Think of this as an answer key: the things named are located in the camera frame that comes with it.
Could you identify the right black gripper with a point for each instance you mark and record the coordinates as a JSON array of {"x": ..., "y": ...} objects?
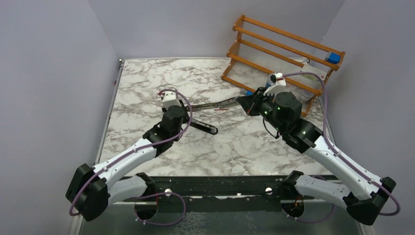
[{"x": 251, "y": 103}]

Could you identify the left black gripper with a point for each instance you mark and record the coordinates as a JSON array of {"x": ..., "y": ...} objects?
[{"x": 186, "y": 118}]

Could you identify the beige black stapler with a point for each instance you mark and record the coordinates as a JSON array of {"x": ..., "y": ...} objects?
[{"x": 206, "y": 111}]

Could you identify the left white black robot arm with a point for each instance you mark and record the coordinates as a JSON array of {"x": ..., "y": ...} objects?
[{"x": 89, "y": 190}]

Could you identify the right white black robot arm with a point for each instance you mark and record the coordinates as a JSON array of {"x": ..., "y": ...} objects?
[{"x": 361, "y": 193}]

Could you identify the blue white cup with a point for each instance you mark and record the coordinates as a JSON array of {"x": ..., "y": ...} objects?
[{"x": 269, "y": 82}]

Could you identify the white bottle behind rack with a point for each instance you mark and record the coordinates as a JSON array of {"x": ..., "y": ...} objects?
[{"x": 307, "y": 95}]

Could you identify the orange wooden shelf rack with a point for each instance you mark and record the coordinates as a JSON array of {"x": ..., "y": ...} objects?
[{"x": 260, "y": 49}]

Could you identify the white red carton box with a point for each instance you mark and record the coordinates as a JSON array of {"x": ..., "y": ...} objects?
[{"x": 311, "y": 69}]

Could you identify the blue cube on shelf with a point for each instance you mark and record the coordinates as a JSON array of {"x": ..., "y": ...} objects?
[{"x": 333, "y": 58}]

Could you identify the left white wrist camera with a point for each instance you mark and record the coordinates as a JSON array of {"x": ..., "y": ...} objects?
[{"x": 169, "y": 99}]

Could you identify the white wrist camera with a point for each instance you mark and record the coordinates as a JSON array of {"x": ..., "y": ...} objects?
[
  {"x": 169, "y": 99},
  {"x": 279, "y": 84}
]

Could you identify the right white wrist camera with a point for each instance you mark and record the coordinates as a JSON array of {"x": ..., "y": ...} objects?
[{"x": 279, "y": 84}]

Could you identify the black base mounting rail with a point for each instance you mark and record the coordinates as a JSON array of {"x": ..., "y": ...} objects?
[{"x": 218, "y": 194}]

